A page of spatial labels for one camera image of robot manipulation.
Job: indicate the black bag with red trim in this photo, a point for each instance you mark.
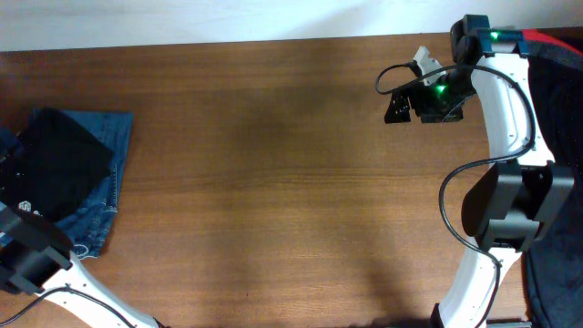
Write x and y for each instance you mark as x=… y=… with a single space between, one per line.
x=553 y=265

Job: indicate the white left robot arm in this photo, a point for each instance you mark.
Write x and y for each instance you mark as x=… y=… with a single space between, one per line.
x=39 y=261

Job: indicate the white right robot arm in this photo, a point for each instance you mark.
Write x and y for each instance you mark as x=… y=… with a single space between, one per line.
x=520 y=196

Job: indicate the blue denim jeans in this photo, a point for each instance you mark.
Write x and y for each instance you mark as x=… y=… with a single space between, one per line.
x=89 y=226

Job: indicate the dark green polo shirt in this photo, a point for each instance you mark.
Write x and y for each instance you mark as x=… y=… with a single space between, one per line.
x=53 y=167

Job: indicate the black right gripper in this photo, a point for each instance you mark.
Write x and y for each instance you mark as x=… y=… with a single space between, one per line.
x=423 y=107

